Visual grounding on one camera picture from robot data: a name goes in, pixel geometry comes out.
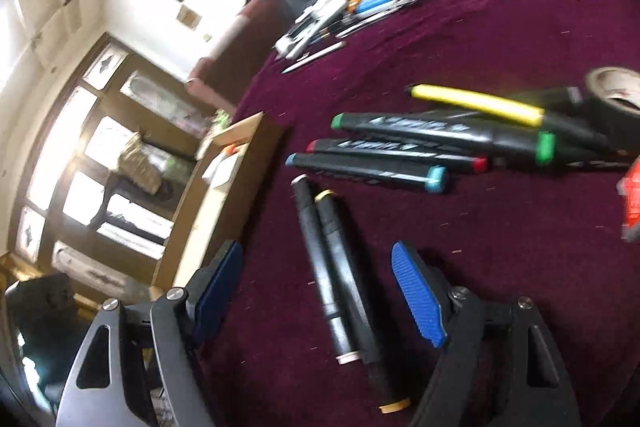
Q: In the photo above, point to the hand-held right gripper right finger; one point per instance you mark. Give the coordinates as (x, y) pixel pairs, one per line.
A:
(419, 294)

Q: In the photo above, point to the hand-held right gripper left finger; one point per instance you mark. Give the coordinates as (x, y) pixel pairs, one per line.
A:
(219, 289)

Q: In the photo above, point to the tan-capped black marker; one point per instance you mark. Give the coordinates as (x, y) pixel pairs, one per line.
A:
(352, 287)

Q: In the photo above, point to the shallow cardboard box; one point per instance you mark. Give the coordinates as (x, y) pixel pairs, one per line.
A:
(240, 192)

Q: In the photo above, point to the white-capped black marker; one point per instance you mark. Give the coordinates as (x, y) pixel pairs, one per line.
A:
(320, 267)

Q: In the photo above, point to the blue-capped black marker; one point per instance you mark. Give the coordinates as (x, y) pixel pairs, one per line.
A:
(360, 169)

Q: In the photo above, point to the red-capped black marker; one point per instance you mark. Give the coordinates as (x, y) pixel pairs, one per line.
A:
(390, 152)

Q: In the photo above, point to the green-capped black marker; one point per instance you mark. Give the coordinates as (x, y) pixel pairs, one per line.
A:
(425, 127)

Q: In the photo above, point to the yellow highlighter pen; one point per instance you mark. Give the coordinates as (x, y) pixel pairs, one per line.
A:
(475, 103)

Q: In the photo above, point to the small red label carton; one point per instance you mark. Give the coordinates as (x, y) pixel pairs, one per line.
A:
(631, 197)

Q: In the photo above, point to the black tape roll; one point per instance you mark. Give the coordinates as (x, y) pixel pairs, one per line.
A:
(600, 117)

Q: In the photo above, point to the green patterned cloth pile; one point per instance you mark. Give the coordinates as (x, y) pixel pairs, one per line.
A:
(145, 162)

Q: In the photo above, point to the dark cloth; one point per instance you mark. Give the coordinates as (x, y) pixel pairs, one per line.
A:
(45, 322)

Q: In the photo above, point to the wooden glass-panel door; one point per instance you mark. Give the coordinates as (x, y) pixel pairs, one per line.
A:
(115, 92)

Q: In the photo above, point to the maroon armchair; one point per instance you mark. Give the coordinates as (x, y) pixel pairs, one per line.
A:
(235, 57)

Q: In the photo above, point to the pile of pens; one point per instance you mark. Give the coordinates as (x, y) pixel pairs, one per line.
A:
(330, 19)

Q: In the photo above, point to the tan wall plate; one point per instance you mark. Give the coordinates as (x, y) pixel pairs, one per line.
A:
(188, 15)

